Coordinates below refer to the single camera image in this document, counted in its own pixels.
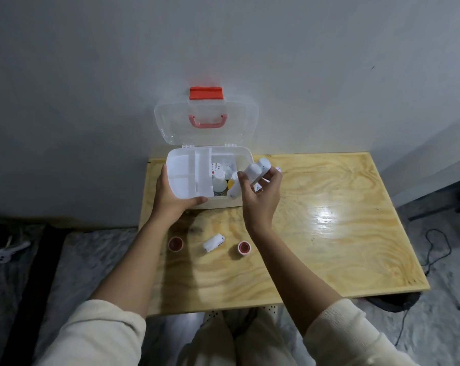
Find person's cream sleeve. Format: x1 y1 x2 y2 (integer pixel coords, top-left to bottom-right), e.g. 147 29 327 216
35 299 147 366
303 298 422 366

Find person's right hand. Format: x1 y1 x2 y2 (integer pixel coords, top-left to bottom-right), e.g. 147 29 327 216
238 168 283 233

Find white storage box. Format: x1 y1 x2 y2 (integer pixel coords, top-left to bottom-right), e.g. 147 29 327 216
154 87 260 209

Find large white plastic bottle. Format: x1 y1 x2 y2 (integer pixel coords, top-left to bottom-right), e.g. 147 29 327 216
228 162 263 199

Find person's left forearm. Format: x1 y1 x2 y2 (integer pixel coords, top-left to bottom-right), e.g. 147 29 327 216
88 217 182 321

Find white compartment tray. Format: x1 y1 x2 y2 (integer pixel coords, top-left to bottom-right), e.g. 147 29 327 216
166 147 214 199

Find cream trousers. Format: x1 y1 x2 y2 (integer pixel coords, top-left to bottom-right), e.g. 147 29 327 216
177 307 289 366

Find person's right forearm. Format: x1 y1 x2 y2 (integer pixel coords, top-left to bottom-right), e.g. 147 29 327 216
249 220 347 337

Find person's left cream sleeve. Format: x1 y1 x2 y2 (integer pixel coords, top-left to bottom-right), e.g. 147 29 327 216
35 299 147 366

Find white bottle, red label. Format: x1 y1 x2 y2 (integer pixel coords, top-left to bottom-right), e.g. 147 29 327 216
212 164 227 194

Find black floor strip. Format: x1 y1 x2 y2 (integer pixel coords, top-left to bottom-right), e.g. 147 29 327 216
0 224 68 366

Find black cloth bundle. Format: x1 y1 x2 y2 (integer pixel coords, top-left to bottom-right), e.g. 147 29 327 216
361 291 422 314

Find white power plug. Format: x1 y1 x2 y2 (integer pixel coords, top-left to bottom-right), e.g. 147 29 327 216
0 241 31 264

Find person's left hand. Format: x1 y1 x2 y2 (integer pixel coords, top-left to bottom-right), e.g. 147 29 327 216
153 164 209 226

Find person's right cream sleeve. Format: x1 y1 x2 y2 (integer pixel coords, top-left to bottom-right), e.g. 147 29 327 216
303 298 422 366

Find black dotted cloth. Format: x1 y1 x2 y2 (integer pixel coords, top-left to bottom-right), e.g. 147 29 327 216
203 306 284 340

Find white bottle with label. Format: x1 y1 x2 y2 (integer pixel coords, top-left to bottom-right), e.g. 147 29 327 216
253 157 272 192

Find black cable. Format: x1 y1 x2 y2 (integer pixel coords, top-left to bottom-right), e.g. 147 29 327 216
395 228 453 347

